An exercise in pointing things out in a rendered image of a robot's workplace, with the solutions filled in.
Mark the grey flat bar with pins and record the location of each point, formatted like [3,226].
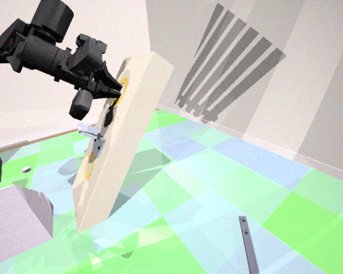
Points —
[249,248]

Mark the cream flat panel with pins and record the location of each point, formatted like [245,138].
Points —
[122,123]

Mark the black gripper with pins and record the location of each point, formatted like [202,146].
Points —
[103,85]

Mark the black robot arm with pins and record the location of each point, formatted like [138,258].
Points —
[33,45]

